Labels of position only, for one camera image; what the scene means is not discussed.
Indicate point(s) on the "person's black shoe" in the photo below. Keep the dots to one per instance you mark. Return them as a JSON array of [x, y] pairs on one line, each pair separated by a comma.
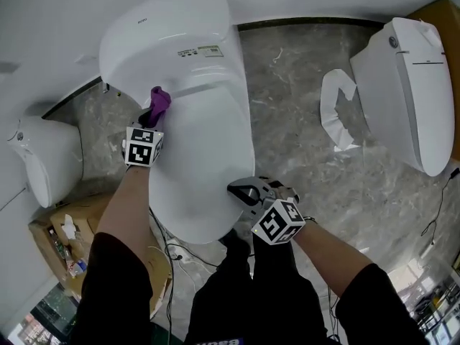
[[233, 237]]

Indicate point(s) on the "window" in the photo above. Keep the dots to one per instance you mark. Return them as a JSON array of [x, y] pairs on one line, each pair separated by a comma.
[[50, 311]]

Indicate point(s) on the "rounded white toilet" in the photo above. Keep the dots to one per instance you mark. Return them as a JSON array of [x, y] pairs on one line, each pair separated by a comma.
[[46, 156]]

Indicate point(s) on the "blue label plastic bottle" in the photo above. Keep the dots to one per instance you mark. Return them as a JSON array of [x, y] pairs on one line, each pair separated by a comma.
[[79, 267]]

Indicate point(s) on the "person's right forearm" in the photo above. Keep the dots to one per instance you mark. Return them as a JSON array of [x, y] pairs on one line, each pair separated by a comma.
[[330, 253]]

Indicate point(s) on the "boxy white toilet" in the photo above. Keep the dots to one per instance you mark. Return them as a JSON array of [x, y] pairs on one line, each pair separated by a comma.
[[406, 95]]

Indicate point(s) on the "crumpled white tissue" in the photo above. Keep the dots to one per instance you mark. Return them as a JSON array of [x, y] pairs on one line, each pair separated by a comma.
[[68, 225]]

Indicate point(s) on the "large printed cardboard box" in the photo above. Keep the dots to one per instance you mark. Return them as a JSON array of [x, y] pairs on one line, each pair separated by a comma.
[[108, 207]]

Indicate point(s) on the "person's black top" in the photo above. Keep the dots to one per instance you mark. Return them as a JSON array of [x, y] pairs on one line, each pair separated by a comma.
[[115, 300]]

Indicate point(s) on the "white paper strip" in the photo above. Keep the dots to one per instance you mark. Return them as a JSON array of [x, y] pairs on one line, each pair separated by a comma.
[[330, 120]]

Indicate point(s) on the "green label plastic bottle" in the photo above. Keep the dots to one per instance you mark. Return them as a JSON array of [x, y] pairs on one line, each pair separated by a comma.
[[54, 237]]

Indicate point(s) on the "person's black trousers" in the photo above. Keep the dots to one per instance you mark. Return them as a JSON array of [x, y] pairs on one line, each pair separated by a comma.
[[251, 300]]

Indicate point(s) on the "wide brown cardboard box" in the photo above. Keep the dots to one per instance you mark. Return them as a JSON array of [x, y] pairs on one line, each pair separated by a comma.
[[442, 13]]

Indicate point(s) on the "white toilet with curved tank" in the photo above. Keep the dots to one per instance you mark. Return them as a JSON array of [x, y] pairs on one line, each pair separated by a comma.
[[161, 41]]

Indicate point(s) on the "person's left forearm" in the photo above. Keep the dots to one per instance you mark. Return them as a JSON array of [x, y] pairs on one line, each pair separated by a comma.
[[122, 207]]

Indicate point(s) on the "purple cloth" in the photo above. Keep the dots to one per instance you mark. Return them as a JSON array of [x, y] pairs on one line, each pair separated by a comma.
[[160, 101]]

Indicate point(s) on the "white power strip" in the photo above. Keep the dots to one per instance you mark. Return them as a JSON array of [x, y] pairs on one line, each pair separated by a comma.
[[179, 253]]

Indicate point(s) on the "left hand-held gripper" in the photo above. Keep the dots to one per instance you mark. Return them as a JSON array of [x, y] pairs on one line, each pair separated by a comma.
[[140, 153]]

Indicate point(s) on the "red label plastic bottle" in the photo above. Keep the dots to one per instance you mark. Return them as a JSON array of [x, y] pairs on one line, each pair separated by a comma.
[[66, 259]]

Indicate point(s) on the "white wall plate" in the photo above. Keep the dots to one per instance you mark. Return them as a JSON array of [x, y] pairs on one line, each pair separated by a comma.
[[86, 59]]

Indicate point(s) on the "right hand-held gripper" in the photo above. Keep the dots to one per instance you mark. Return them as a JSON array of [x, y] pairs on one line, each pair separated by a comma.
[[276, 225]]

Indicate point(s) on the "white toilet lid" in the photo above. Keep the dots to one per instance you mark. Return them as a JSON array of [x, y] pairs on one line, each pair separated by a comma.
[[205, 156]]

